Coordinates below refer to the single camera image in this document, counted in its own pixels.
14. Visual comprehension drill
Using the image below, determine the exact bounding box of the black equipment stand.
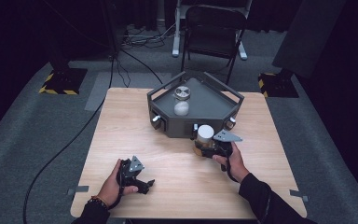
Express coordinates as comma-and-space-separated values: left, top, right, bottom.
101, 0, 129, 61

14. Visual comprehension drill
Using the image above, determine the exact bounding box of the grey tape strip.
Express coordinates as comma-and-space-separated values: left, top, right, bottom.
289, 189, 310, 203
66, 185, 90, 196

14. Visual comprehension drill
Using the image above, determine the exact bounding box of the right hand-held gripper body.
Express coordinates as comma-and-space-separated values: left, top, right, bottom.
213, 130, 243, 172

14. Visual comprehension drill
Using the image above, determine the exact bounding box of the dark grey panel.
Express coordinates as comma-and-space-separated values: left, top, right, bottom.
271, 0, 348, 78

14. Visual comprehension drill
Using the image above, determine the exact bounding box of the person's left hand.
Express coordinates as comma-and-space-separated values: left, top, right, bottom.
97, 158, 140, 207

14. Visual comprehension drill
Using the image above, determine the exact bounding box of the grey corner rack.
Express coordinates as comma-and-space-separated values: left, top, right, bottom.
146, 70, 245, 139

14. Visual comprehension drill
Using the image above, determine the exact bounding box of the black wrist strap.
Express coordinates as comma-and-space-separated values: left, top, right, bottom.
224, 156, 241, 184
106, 177, 126, 211

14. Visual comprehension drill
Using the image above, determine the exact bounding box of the white-lid amber jar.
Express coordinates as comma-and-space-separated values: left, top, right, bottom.
193, 124, 215, 158

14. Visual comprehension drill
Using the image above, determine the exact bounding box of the silver-lid glass jar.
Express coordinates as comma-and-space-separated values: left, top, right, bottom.
172, 86, 192, 117

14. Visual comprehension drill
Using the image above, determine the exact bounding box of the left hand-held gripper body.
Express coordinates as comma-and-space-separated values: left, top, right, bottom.
117, 155, 145, 194

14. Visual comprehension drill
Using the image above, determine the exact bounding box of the person's right hand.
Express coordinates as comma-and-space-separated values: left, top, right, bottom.
212, 142, 251, 184

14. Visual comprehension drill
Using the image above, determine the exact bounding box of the thick black floor cable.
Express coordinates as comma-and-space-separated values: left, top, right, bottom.
22, 55, 117, 224

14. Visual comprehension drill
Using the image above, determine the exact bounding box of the tangle of cables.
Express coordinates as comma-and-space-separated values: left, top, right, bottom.
122, 22, 176, 49

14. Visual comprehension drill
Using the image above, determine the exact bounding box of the beaded bracelet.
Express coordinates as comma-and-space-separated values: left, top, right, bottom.
87, 195, 109, 211

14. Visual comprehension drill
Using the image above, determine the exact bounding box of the striped-edge black stand base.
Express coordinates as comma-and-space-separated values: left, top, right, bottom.
257, 72, 300, 99
37, 67, 89, 96

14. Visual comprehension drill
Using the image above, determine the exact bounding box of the thin black floor cable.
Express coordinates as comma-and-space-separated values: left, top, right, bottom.
120, 49, 164, 86

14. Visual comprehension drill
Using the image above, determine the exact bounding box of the black folding chair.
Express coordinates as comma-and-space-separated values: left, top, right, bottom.
180, 5, 248, 86

